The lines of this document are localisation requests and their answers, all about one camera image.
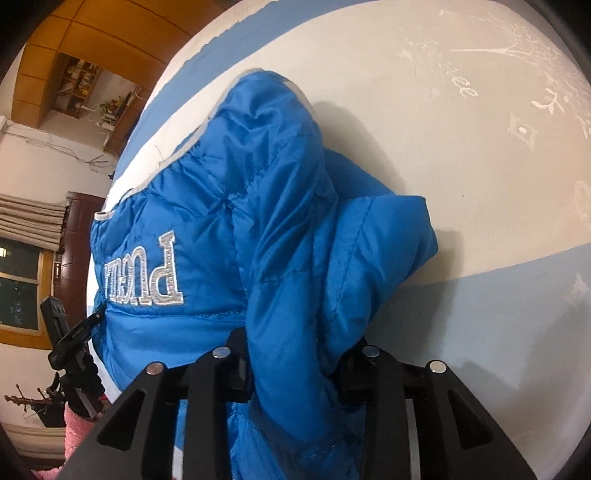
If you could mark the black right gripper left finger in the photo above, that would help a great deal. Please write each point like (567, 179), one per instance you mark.
(135, 438)

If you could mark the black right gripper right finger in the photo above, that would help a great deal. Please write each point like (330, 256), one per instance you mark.
(457, 437)

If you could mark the blue puffer jacket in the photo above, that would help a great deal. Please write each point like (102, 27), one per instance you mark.
(253, 224)

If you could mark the pink sleeve forearm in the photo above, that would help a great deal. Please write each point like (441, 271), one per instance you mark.
(76, 429)

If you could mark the beige roman blind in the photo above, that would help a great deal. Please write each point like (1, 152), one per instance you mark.
(33, 223)

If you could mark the blue and white bedsheet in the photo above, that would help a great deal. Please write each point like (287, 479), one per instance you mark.
(477, 107)

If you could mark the wooden wardrobe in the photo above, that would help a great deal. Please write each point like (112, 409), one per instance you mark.
(133, 39)

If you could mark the window with wooden frame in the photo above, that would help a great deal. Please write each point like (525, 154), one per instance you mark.
(26, 280)

